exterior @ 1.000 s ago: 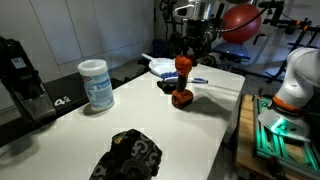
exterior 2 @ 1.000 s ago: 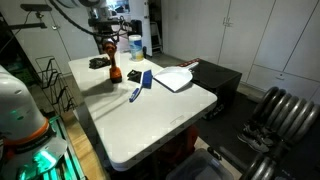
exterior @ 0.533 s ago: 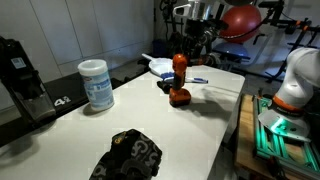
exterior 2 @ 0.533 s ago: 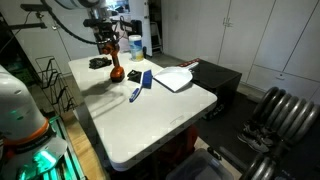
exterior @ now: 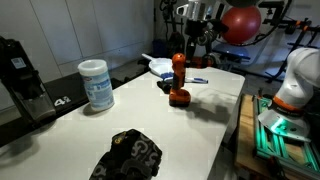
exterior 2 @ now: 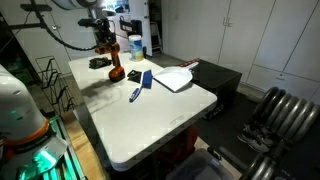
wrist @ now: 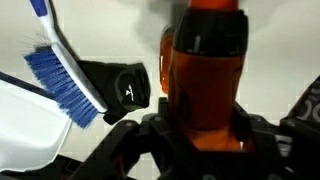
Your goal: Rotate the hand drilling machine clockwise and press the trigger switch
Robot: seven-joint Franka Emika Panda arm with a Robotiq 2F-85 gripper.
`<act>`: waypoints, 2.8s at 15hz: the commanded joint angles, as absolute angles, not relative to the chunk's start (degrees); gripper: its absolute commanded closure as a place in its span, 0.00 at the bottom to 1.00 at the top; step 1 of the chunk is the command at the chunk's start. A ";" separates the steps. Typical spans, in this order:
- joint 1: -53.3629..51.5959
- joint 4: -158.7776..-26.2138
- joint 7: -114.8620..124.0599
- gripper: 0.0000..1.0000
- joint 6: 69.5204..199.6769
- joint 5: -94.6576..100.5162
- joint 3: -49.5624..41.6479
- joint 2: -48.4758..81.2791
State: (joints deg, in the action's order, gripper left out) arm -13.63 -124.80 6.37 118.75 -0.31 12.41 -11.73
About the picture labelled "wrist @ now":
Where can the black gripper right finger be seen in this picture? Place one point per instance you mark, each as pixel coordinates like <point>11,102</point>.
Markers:
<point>283,150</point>

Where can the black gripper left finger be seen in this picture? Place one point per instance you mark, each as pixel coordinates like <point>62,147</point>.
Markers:
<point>146,143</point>

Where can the orange black hand drill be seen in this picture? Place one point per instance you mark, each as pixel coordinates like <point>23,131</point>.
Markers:
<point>206,83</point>

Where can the blue white hand brush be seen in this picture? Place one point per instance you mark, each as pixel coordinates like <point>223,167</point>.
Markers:
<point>63,60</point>

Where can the white plastic dustpan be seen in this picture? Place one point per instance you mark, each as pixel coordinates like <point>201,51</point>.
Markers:
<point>26,126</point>

